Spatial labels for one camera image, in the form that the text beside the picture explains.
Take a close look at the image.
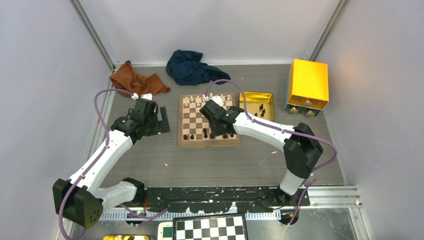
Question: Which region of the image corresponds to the yellow metal tray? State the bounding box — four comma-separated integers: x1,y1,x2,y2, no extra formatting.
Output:
239,91,275,122

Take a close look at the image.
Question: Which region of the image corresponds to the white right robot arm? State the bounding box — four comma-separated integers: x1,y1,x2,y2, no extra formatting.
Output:
199,95,324,206

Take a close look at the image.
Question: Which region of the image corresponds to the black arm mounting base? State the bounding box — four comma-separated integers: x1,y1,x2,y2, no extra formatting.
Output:
114,185,311,215

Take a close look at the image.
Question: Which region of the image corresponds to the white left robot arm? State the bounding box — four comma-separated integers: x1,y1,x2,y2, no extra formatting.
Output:
52,93,170,229

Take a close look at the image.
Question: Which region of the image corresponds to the wooden chess board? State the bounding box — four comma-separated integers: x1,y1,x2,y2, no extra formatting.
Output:
177,94,241,148

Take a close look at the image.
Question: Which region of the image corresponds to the black white checker calibration board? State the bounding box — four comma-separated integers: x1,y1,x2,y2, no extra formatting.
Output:
172,213,249,240

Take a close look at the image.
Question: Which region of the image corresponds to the orange cloth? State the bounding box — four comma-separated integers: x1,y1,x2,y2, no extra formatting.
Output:
109,60,171,97

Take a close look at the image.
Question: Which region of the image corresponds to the dark blue cloth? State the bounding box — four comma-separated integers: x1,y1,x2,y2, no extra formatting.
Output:
165,49,231,86

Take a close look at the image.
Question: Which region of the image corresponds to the yellow drawer box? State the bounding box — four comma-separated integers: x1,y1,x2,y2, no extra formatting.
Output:
284,59,330,117

